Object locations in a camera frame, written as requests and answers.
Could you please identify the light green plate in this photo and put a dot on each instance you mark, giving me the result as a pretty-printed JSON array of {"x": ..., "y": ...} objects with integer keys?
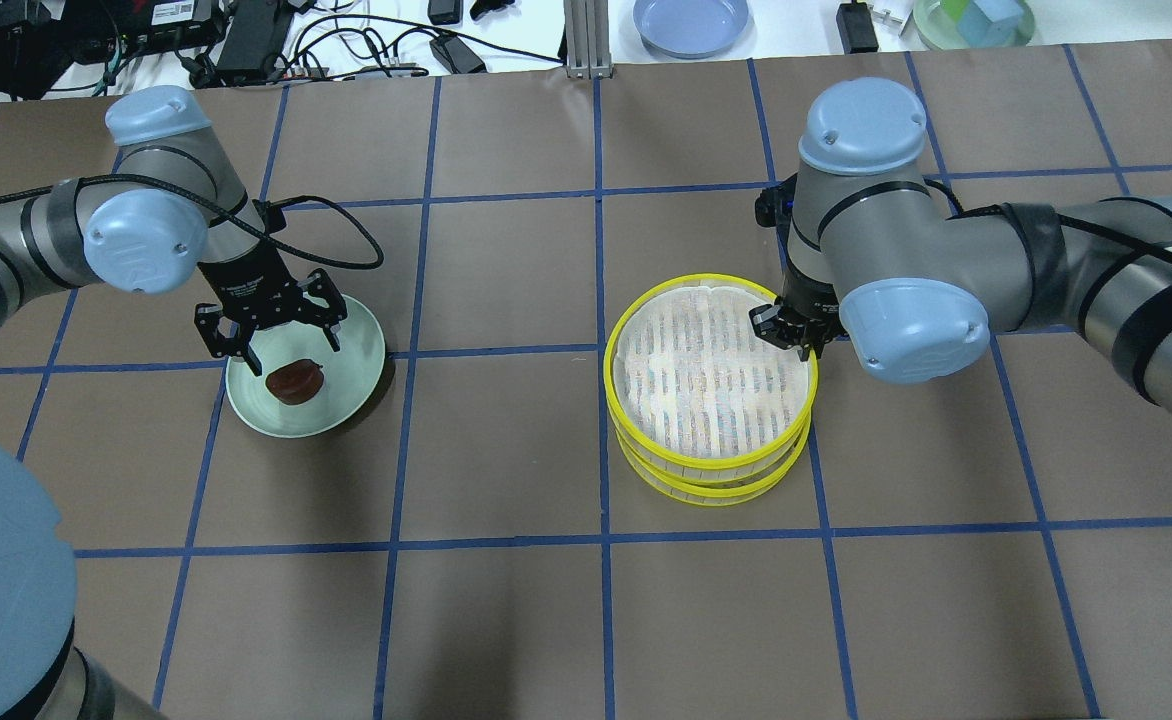
[{"x": 352, "y": 375}]

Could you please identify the green bowl with blocks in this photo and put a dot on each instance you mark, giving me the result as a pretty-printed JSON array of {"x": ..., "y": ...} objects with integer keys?
[{"x": 955, "y": 25}]

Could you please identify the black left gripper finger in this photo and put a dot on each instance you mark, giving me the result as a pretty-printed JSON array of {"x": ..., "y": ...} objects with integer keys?
[
  {"x": 241, "y": 350},
  {"x": 332, "y": 337}
]

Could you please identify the black electronics box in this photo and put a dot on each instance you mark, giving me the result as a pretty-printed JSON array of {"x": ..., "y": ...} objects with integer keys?
[{"x": 254, "y": 42}]

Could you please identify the aluminium frame post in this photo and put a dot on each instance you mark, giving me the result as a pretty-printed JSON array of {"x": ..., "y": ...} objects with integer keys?
[{"x": 587, "y": 35}]

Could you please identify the black power adapter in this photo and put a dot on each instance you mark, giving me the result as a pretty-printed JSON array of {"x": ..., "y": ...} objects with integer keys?
[{"x": 856, "y": 28}]

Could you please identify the blue plate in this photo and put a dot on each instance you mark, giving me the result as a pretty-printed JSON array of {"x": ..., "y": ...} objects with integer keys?
[{"x": 690, "y": 29}]

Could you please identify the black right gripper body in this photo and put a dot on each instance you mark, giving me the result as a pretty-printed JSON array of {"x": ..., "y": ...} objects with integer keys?
[{"x": 812, "y": 300}]

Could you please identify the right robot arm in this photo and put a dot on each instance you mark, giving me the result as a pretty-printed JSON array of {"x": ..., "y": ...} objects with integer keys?
[{"x": 868, "y": 256}]

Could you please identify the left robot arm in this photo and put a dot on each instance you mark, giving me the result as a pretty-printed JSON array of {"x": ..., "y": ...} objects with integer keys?
[{"x": 176, "y": 207}]

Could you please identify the yellow rimmed bamboo steamer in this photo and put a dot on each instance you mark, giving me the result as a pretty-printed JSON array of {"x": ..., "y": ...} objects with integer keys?
[
  {"x": 720, "y": 487},
  {"x": 687, "y": 378}
]

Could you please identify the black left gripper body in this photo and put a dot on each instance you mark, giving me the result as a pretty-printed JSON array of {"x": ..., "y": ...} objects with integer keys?
[{"x": 250, "y": 288}]

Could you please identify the dark brown bun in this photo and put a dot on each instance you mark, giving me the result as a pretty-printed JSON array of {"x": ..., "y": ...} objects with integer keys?
[{"x": 296, "y": 383}]

